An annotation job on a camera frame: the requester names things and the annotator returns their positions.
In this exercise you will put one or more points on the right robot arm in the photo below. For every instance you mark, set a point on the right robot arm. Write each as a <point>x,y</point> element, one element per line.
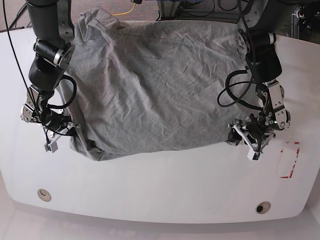
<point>54,30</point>

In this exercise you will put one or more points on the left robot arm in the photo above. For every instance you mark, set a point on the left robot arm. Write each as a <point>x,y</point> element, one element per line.
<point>257,26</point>

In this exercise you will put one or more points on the red tape rectangle marking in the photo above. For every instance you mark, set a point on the red tape rectangle marking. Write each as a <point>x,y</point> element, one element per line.
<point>287,160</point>

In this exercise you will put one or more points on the table cable grommet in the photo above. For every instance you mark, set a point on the table cable grommet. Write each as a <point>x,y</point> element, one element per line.
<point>44,195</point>
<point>263,207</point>

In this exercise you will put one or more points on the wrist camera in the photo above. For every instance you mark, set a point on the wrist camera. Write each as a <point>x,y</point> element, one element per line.
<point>51,146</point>
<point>254,156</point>

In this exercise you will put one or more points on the right table cable grommet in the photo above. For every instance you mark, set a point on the right table cable grommet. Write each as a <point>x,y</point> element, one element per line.
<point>263,207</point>

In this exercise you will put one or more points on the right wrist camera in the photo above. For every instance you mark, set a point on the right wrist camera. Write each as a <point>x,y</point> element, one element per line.
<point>51,146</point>

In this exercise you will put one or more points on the left table cable grommet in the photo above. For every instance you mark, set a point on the left table cable grommet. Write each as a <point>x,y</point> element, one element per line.
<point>44,195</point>

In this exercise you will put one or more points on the grey Hugging Face t-shirt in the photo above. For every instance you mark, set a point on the grey Hugging Face t-shirt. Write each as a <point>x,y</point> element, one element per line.
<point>151,87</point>

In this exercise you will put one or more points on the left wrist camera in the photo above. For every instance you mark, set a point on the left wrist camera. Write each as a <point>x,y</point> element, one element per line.
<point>254,156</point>

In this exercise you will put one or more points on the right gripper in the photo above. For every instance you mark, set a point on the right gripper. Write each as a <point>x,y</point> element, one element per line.
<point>58,124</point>

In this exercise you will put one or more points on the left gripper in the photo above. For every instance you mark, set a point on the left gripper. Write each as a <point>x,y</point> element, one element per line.
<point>251,133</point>

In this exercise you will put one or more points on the aluminium frame rail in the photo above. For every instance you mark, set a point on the aluminium frame rail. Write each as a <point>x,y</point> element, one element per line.
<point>202,10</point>

